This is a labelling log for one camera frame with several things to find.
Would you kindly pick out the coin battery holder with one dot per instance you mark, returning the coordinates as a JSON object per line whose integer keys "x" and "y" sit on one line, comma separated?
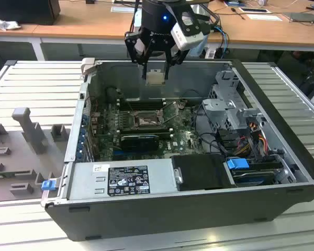
{"x": 182, "y": 105}

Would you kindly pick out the wooden desk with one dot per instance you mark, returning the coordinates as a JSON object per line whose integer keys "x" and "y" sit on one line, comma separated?
{"x": 94, "y": 28}

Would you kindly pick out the CPU plate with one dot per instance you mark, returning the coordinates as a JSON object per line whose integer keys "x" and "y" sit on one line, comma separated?
{"x": 155, "y": 77}

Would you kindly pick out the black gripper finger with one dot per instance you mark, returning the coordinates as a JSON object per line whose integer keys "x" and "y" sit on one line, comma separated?
{"x": 130, "y": 49}
{"x": 166, "y": 68}

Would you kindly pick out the silver power supply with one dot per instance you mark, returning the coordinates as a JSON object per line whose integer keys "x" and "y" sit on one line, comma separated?
{"x": 81, "y": 183}

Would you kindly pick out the white power strip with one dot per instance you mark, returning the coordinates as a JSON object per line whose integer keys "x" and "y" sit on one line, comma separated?
{"x": 210, "y": 53}

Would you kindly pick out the black PC case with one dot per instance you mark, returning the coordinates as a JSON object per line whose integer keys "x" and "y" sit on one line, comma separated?
{"x": 146, "y": 217}

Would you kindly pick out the white paper sheet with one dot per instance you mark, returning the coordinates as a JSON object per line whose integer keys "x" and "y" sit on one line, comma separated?
{"x": 264, "y": 17}
{"x": 123, "y": 9}

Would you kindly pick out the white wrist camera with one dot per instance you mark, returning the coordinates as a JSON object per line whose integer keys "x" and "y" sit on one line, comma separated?
{"x": 185, "y": 39}

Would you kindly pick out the blue expansion slot clips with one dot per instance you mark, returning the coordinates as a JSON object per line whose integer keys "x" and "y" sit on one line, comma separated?
{"x": 81, "y": 141}

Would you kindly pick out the blue latch clip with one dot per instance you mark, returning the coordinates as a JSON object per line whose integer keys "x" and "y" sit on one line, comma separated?
{"x": 48, "y": 185}

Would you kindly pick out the crumpled white paper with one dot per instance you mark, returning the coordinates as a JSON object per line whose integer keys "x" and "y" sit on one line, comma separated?
{"x": 5, "y": 24}

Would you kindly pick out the black round fan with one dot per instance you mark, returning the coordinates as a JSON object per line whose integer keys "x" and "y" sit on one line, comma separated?
{"x": 111, "y": 94}

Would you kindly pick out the black graphics card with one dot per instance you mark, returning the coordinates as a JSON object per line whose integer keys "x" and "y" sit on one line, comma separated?
{"x": 140, "y": 142}

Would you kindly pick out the dark grey pad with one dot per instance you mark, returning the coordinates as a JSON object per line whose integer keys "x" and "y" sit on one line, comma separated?
{"x": 301, "y": 17}

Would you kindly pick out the white framed phone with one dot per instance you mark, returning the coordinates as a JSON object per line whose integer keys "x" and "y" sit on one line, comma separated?
{"x": 253, "y": 10}

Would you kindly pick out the hard disk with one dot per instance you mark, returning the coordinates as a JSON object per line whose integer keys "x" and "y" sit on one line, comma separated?
{"x": 251, "y": 177}

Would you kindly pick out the grey parts rack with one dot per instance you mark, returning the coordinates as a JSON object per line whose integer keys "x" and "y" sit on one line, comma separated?
{"x": 21, "y": 157}

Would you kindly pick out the black drive bay cover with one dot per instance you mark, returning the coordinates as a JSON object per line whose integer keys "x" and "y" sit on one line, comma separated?
{"x": 201, "y": 172}

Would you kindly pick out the grey metal drive cage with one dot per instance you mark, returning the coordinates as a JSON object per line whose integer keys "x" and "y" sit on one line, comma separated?
{"x": 219, "y": 107}

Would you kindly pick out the black RAM stick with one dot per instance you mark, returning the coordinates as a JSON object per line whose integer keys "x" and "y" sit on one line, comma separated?
{"x": 141, "y": 101}
{"x": 146, "y": 134}
{"x": 144, "y": 129}

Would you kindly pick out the green motherboard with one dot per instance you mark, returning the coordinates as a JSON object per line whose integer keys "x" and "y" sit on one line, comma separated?
{"x": 183, "y": 136}

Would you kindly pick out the black box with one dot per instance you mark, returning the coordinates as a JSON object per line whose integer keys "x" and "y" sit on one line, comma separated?
{"x": 23, "y": 10}

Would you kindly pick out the CPU socket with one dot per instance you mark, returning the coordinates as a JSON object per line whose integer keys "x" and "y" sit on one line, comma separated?
{"x": 146, "y": 120}

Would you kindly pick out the blue disk carrier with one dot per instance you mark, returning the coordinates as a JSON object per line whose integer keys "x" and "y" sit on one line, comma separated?
{"x": 236, "y": 164}

